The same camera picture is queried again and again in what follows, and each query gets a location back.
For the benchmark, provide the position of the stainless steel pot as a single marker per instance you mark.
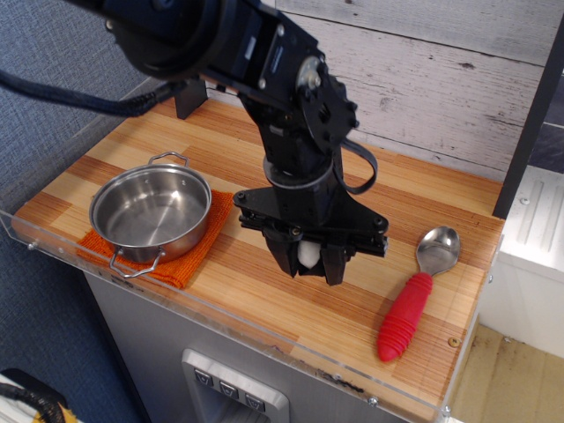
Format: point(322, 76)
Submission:
point(152, 214)

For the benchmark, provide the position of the white egg with black band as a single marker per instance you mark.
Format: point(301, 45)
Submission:
point(308, 253)

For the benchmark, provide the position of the silver dispenser panel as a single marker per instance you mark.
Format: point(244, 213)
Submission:
point(229, 388)

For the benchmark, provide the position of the clear acrylic table guard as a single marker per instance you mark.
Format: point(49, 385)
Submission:
point(326, 331)

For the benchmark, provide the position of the black left vertical post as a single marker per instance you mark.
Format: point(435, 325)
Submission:
point(190, 98)

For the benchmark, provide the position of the spoon with red handle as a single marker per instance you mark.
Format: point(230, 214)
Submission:
point(438, 251)

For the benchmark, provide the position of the yellow black object bottom left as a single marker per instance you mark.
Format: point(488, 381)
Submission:
point(24, 398)

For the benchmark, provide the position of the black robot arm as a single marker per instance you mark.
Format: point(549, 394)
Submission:
point(275, 67)

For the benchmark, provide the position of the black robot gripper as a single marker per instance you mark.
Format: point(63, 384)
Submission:
point(320, 211)

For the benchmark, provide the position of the grey toy fridge cabinet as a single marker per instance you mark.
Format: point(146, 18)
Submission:
point(153, 341)

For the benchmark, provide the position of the white appliance at right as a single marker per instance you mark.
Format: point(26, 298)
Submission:
point(523, 298)

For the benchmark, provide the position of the orange cloth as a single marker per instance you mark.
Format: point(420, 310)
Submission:
point(177, 272)

